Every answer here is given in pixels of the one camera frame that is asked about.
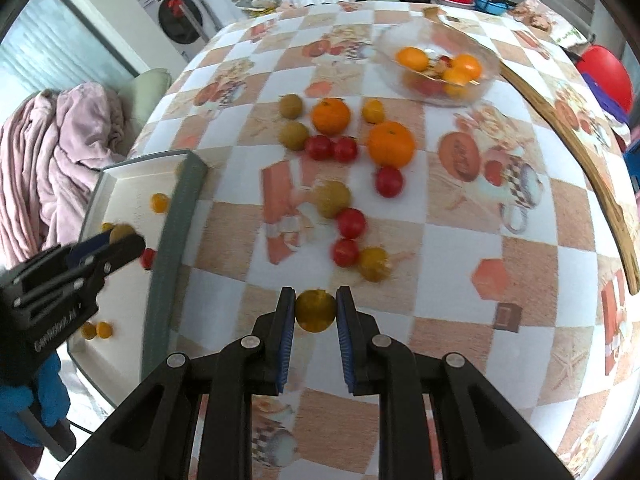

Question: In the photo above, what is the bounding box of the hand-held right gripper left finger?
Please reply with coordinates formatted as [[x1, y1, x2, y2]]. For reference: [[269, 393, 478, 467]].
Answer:
[[55, 286, 297, 480]]

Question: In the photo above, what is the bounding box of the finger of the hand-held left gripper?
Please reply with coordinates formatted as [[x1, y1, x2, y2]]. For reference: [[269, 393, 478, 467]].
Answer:
[[64, 236, 118, 267], [70, 234, 147, 291]]

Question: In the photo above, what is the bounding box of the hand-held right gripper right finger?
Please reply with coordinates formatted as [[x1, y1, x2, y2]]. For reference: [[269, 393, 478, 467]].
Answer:
[[335, 286, 576, 480]]

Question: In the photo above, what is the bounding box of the tan longan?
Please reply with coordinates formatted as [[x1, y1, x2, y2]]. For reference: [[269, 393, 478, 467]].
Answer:
[[110, 223, 137, 246], [279, 122, 311, 152], [313, 180, 352, 219], [278, 93, 304, 121]]

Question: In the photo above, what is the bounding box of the white tray with grey rim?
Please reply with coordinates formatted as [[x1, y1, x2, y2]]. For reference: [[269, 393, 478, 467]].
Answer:
[[67, 149, 210, 401]]

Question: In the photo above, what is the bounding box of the person's left hand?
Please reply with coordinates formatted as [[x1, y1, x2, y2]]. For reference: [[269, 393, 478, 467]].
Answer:
[[0, 349, 72, 448]]

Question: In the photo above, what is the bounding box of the pink blanket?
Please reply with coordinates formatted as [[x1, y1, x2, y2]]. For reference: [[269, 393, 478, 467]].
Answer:
[[0, 82, 136, 271]]

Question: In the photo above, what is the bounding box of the printed checkered tablecloth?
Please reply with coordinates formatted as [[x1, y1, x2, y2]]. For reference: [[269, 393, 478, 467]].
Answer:
[[127, 0, 640, 480]]

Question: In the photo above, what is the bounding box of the pale green cushion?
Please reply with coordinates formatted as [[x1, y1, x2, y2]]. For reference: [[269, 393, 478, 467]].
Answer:
[[120, 69, 173, 126]]

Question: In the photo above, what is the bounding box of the large orange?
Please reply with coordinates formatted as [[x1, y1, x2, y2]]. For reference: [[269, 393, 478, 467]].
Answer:
[[367, 121, 417, 169]]

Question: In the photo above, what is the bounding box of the small orange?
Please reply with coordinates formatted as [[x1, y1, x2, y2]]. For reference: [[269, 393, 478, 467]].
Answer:
[[311, 97, 352, 136]]

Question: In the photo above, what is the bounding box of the white washing machine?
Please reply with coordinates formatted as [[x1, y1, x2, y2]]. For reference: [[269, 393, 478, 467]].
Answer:
[[135, 0, 221, 58]]

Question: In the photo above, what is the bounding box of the clear glass bowl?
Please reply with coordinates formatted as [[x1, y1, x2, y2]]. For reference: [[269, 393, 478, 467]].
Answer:
[[375, 24, 502, 107]]

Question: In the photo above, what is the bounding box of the yellow orange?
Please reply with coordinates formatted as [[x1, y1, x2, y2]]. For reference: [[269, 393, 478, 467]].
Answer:
[[442, 69, 473, 100]]

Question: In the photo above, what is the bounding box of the purple cloth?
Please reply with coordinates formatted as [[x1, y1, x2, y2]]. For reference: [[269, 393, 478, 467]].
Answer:
[[582, 72, 631, 126]]

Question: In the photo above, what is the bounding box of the red chair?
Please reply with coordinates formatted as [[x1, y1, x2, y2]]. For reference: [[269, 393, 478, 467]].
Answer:
[[575, 45, 635, 116]]

